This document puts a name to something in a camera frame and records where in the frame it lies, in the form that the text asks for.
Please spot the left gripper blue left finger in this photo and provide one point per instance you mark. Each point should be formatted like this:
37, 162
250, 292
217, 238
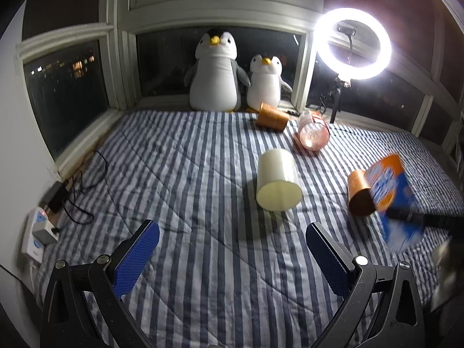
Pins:
130, 257

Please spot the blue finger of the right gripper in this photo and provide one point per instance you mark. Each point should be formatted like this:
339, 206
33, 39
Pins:
426, 219

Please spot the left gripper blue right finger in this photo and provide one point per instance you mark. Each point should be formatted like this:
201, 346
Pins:
334, 261

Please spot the blue orange plastic bottle cup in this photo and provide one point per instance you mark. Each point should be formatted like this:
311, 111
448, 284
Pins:
394, 201

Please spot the near copper brown cup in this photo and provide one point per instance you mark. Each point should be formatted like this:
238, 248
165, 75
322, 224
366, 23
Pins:
360, 202

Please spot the copper brown cup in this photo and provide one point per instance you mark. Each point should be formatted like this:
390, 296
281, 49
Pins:
272, 118
360, 202

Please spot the cream white plastic cup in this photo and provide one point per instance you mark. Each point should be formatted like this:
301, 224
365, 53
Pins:
278, 187

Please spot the pink red bottle cup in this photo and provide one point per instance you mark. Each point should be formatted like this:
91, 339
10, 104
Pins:
313, 132

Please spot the far copper brown cup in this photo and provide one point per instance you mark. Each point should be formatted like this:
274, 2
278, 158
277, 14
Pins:
272, 118

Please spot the white charger plug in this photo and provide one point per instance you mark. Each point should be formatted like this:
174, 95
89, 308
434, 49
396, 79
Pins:
46, 233

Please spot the white power strip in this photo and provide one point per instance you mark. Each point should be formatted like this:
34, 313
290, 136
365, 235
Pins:
31, 248

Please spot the black power adapter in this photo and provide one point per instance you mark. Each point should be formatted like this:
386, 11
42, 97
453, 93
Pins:
56, 196

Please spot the blue white striped quilt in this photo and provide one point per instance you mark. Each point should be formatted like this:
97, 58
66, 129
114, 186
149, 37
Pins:
226, 271

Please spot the small plush penguin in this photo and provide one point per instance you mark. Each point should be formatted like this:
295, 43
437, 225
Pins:
266, 83

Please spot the large plush penguin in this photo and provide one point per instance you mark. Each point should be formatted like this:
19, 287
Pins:
216, 77

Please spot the black ring light tripod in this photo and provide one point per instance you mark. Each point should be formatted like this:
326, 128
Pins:
336, 89

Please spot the white ring light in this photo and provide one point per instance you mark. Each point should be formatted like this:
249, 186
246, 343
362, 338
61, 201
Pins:
324, 27

